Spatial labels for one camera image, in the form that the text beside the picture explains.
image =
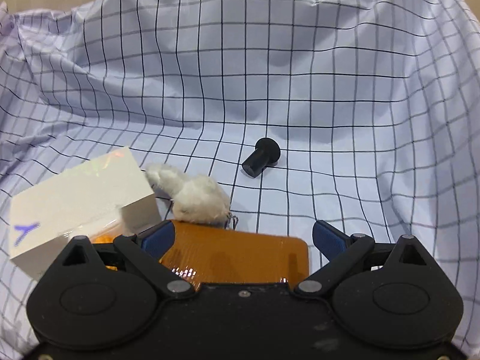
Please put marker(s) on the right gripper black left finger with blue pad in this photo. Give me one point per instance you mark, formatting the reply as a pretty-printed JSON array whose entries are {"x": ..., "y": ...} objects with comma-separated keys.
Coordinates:
[{"x": 143, "y": 252}]

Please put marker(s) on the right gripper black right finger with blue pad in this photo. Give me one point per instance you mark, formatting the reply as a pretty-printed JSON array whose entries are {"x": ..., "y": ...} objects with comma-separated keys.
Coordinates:
[{"x": 344, "y": 254}]

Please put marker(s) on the white rabbit plush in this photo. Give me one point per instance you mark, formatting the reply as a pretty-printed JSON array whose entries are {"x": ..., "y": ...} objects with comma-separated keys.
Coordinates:
[{"x": 196, "y": 199}]

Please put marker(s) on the black mushroom-shaped handle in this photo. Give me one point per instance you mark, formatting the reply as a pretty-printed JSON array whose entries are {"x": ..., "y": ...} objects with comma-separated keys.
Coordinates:
[{"x": 266, "y": 153}]

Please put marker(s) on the orange embroidered pouch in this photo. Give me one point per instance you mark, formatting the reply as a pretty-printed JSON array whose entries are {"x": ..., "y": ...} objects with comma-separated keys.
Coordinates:
[{"x": 106, "y": 251}]

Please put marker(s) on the brown leather case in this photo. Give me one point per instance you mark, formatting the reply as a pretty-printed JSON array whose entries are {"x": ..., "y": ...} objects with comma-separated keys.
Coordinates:
[{"x": 202, "y": 254}]

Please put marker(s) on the white phone box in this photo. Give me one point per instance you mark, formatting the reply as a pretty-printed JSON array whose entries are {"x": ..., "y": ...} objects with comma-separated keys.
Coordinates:
[{"x": 107, "y": 195}]

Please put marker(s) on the white checked cloth cover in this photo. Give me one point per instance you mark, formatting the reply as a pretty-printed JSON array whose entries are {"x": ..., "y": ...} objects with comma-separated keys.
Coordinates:
[{"x": 373, "y": 103}]

